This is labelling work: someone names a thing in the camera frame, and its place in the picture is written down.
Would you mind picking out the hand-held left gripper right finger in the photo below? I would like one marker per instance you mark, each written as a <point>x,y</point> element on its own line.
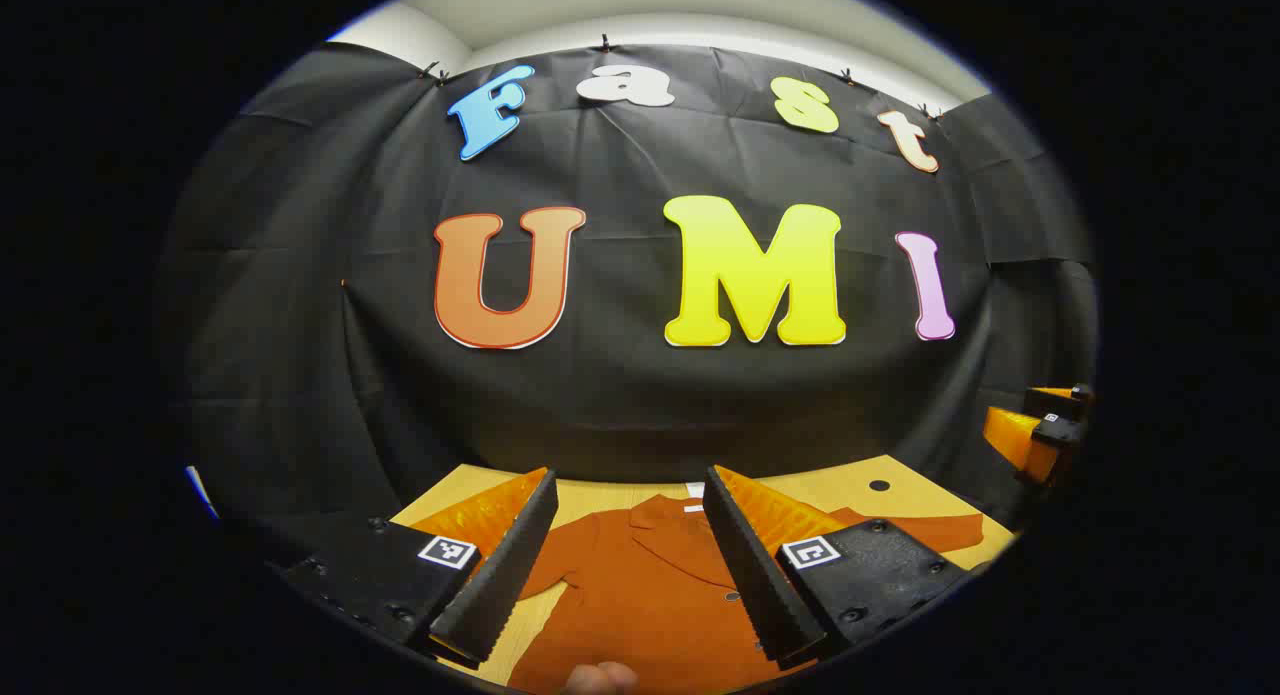
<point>755,575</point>

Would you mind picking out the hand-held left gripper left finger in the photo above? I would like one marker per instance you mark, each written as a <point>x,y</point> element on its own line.
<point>505,565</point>

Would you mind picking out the orange ribbed jacket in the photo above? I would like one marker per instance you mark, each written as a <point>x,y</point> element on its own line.
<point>640,595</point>

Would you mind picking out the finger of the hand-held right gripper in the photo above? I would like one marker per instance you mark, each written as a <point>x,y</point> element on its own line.
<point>1050,400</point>
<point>1020,440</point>

